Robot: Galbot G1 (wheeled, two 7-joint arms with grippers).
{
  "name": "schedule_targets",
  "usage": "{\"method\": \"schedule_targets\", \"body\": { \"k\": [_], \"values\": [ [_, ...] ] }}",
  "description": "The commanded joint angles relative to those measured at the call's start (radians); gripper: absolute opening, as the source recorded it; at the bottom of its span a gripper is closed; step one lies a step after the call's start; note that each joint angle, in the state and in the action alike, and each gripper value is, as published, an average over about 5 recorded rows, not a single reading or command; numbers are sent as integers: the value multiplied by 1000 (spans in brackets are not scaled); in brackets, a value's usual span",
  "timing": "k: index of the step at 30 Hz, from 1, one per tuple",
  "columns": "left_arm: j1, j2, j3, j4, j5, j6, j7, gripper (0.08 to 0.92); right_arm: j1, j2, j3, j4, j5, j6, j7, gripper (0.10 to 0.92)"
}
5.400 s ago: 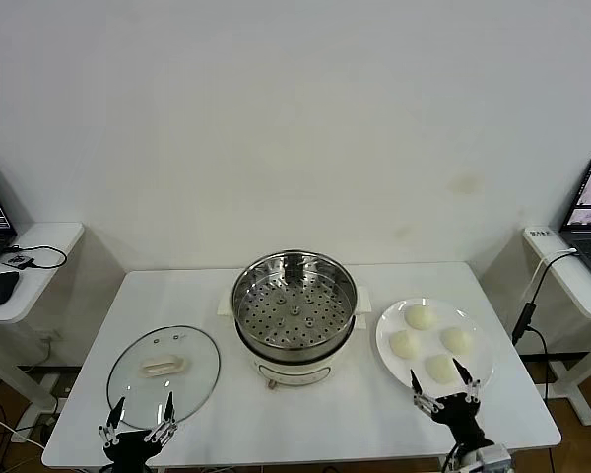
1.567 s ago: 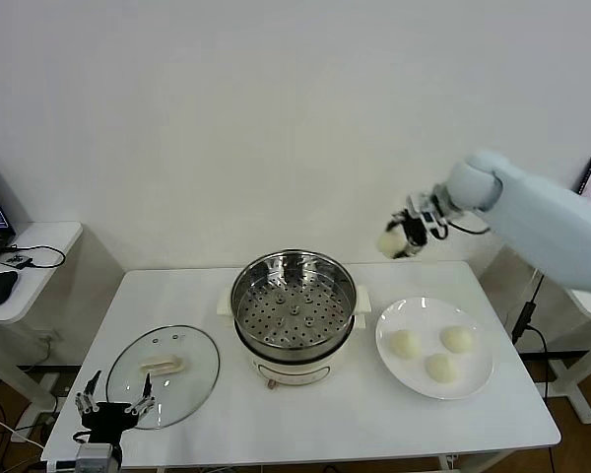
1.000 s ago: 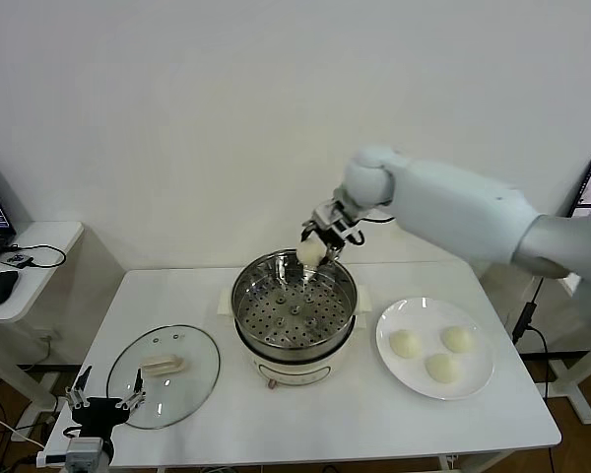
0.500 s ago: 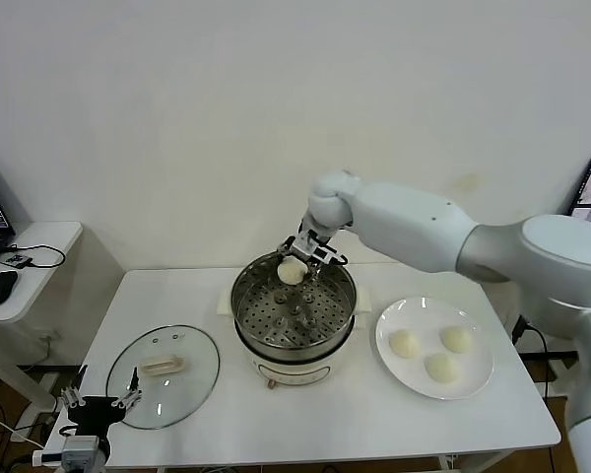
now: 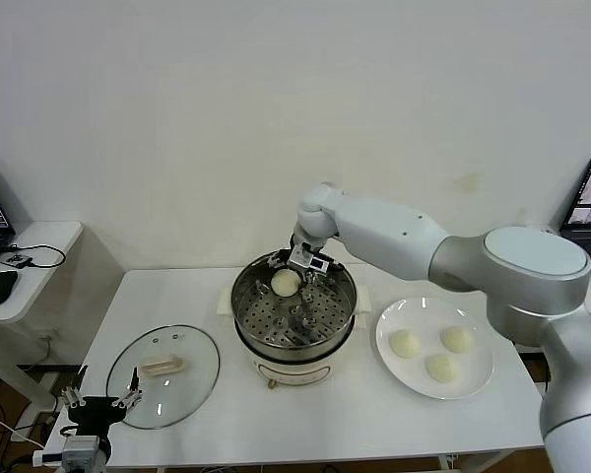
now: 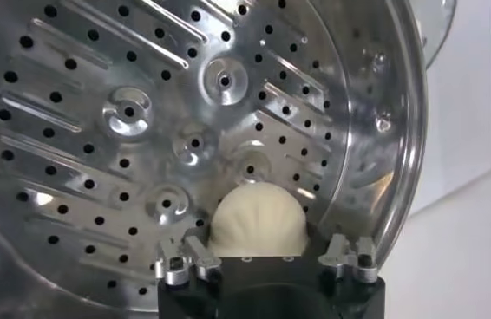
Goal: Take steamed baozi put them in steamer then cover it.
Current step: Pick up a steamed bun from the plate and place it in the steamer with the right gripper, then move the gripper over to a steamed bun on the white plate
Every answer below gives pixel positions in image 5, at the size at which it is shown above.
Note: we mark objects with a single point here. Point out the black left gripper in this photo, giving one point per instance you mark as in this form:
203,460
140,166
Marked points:
96,411

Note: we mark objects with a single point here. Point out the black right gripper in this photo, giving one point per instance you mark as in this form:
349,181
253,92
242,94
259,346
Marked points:
300,240

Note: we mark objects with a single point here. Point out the white steamed baozi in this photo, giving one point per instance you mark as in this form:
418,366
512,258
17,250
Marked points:
442,367
405,343
457,339
284,284

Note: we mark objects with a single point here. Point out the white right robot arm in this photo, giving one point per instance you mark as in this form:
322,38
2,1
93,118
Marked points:
389,231

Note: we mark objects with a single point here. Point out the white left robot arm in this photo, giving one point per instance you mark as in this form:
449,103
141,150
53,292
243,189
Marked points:
86,467

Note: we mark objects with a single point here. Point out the stainless steel steamer basket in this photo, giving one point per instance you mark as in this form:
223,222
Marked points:
325,315

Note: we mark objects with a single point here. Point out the cream electric cooking pot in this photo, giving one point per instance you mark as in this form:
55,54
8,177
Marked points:
295,369

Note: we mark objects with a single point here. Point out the white side desk with mouse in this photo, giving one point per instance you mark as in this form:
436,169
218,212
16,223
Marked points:
44,276

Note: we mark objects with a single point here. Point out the small black usb device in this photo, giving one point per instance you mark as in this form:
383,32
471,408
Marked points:
16,260

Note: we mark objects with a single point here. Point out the white round plate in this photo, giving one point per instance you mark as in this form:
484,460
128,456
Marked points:
413,379

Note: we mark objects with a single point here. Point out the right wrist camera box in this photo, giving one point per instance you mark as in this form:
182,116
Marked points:
308,257

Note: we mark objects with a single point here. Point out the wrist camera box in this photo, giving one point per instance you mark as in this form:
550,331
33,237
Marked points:
308,257
81,448

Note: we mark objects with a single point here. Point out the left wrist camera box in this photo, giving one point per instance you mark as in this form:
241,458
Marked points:
81,448

